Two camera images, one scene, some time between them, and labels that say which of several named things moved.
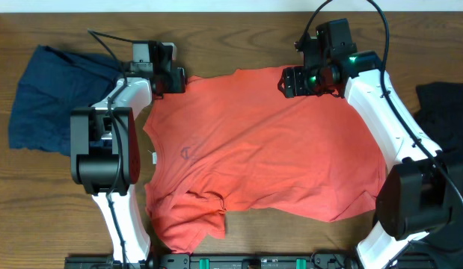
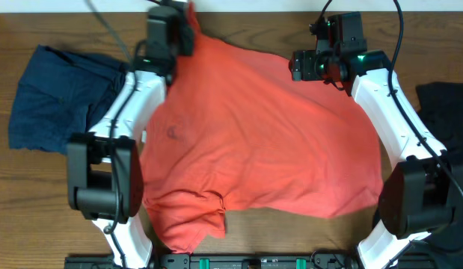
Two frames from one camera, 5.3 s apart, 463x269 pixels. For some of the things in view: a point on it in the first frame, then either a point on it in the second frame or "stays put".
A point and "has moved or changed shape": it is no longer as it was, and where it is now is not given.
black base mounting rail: x=221 y=261 stays put
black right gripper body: x=309 y=83 -> x=316 y=67
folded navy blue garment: x=54 y=84 stays put
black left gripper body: x=173 y=84 -> x=179 y=46
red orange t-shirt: x=232 y=145 has moved or changed shape
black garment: x=443 y=112 stays put
